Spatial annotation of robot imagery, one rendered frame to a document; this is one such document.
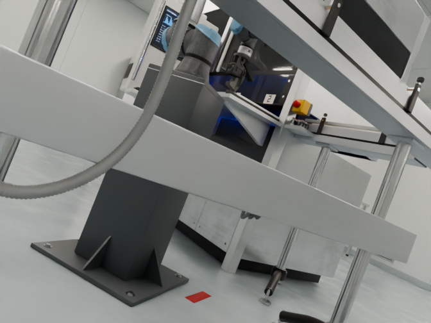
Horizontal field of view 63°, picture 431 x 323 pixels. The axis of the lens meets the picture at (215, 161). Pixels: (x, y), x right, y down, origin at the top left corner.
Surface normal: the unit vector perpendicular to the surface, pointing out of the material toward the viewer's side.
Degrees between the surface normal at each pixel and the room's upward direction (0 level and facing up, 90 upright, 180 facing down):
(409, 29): 90
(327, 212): 90
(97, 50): 90
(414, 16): 90
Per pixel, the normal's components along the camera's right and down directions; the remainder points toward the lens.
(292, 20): 0.55, 0.19
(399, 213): -0.75, -0.31
